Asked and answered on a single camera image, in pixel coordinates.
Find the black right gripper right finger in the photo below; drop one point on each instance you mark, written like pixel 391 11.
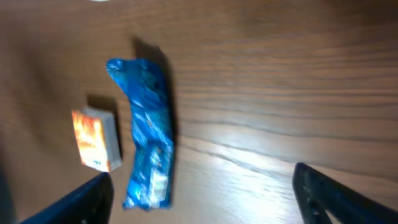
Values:
pixel 318 195

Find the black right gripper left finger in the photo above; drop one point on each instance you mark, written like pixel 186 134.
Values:
pixel 89 203

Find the blue cookie pack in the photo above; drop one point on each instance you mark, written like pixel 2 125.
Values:
pixel 144 85

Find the small orange box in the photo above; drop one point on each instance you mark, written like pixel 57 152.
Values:
pixel 97 139

